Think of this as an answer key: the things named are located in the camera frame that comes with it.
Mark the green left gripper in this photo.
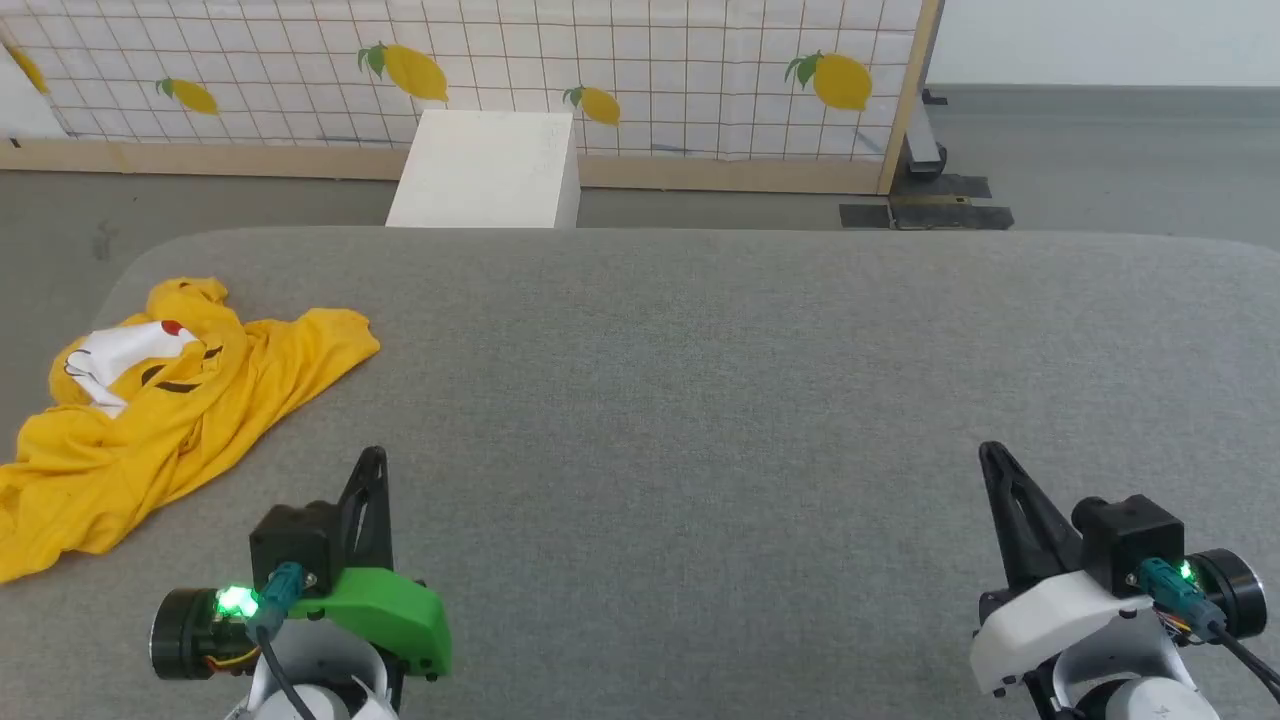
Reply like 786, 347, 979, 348
298, 446, 454, 683

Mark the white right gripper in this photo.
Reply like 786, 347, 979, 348
967, 440, 1163, 696

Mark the yellow printed T-shirt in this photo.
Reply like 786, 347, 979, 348
0, 277, 382, 584

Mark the black floor mat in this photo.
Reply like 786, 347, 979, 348
838, 174, 1016, 232

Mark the white box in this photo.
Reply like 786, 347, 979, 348
385, 108, 582, 230

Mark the grey metal partition foot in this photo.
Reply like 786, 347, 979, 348
904, 88, 951, 182

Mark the lemon print partition screen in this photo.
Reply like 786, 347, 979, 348
0, 0, 944, 196

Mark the left teal plug cable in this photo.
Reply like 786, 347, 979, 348
244, 561, 323, 720

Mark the teal plug cable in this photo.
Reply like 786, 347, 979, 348
244, 561, 323, 720
1137, 557, 1280, 703

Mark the right teal plug cable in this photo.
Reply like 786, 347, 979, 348
1137, 557, 1280, 703

